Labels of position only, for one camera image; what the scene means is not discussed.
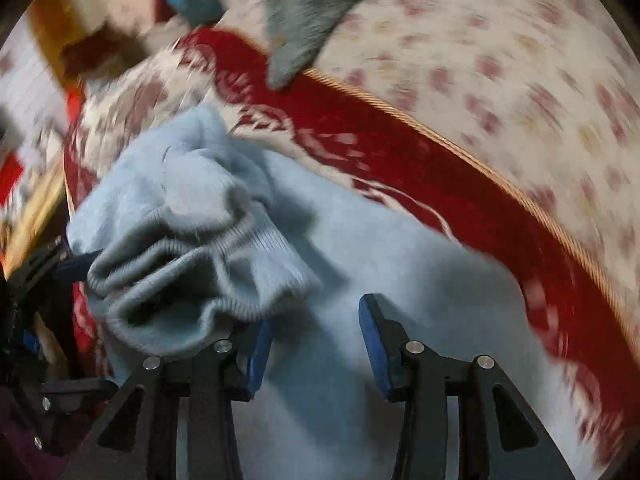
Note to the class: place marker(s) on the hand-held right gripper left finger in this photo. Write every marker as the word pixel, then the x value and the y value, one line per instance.
pixel 259 360

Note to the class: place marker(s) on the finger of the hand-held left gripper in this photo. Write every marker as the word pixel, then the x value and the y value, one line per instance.
pixel 75 267
pixel 75 394

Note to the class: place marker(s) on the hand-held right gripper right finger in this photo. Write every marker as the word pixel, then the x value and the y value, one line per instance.
pixel 372 350

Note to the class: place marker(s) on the light grey-blue pants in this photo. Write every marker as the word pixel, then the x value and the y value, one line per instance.
pixel 375 240

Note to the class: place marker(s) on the red floral plush blanket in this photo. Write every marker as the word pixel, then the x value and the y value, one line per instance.
pixel 400 160

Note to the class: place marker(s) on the grey fleece buttoned garment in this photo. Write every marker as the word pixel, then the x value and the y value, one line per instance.
pixel 310 15

